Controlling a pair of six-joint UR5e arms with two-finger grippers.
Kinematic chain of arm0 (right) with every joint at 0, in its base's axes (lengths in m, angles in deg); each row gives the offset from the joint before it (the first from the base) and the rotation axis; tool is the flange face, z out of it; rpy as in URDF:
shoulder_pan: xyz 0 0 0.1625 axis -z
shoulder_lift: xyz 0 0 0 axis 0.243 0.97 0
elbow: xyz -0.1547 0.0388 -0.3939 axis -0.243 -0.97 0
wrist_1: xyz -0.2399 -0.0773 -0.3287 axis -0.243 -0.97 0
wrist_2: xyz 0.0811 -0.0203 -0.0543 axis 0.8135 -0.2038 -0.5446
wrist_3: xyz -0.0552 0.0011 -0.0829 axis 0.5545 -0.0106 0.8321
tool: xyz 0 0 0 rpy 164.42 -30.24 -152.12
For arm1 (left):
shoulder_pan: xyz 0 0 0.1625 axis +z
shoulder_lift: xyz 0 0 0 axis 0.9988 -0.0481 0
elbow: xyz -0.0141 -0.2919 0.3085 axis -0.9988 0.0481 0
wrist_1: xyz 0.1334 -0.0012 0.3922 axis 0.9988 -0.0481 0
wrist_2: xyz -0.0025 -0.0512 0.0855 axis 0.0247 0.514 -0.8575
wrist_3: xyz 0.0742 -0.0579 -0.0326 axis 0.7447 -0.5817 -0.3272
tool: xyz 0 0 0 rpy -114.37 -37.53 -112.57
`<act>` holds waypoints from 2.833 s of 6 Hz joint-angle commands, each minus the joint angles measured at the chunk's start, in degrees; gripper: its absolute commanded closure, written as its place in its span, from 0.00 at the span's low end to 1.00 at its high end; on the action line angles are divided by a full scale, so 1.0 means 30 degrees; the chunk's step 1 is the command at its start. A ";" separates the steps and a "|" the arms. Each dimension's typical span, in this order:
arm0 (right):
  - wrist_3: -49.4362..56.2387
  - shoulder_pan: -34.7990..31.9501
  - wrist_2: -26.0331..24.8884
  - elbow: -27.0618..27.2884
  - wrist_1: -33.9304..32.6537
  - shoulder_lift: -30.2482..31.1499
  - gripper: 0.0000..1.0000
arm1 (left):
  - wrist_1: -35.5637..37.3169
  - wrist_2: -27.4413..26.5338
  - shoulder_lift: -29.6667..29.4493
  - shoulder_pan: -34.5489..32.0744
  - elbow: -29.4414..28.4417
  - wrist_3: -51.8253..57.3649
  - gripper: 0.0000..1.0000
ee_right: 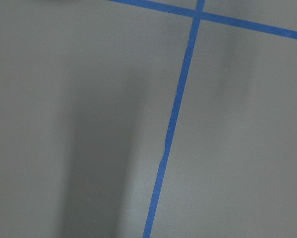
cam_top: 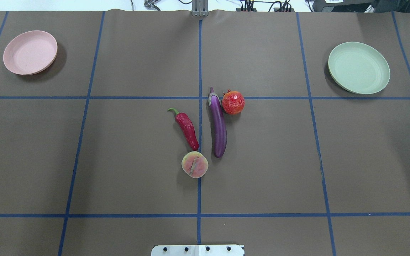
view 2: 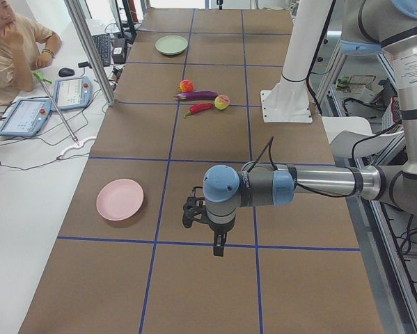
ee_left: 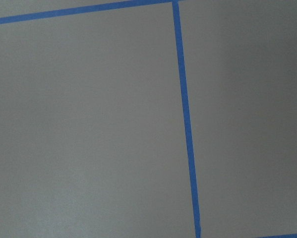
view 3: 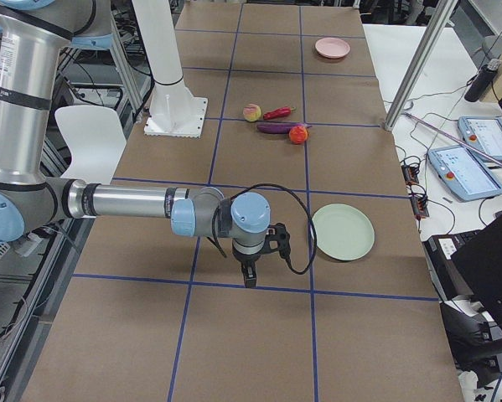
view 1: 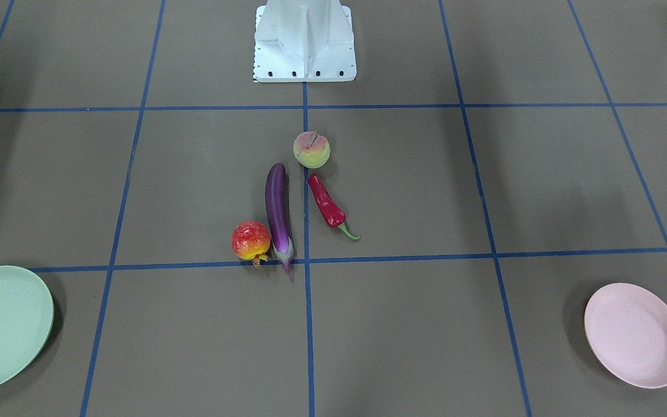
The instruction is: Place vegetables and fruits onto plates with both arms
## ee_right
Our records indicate blue tape grid lines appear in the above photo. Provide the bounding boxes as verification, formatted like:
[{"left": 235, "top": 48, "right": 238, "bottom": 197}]
[{"left": 117, "top": 0, "right": 297, "bottom": 238}]

